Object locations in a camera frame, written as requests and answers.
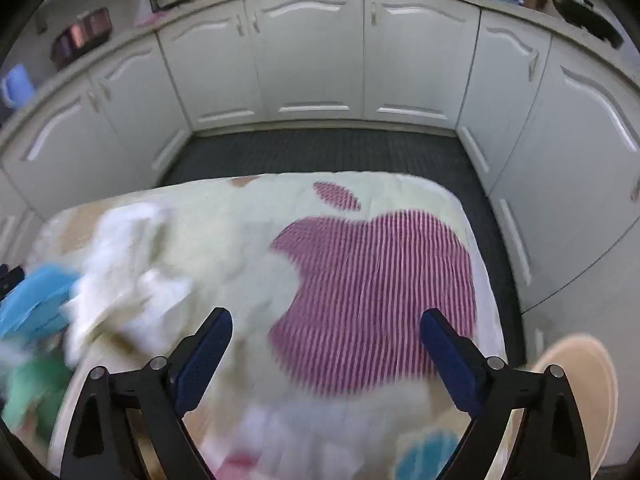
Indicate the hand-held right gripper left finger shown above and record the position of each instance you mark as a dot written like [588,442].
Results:
[202,360]

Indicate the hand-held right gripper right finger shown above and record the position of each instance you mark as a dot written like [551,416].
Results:
[452,360]

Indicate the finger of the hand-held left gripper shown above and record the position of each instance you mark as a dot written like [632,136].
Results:
[11,280]

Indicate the blue snack packet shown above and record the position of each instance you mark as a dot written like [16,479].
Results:
[35,300]

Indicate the green wrapper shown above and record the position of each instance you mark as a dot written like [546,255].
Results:
[35,385]

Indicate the white tissue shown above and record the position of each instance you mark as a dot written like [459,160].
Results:
[125,270]

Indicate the beige plastic bin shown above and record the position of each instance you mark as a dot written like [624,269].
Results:
[590,375]

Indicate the apple print blanket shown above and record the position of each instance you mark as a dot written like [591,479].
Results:
[350,285]

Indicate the blue plastic jug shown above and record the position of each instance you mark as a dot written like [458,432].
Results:
[17,87]

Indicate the dark red rice cooker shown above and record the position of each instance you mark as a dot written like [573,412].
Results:
[82,35]

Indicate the white kitchen cabinets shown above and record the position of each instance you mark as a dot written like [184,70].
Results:
[310,60]

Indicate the black wok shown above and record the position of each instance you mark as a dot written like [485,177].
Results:
[585,15]

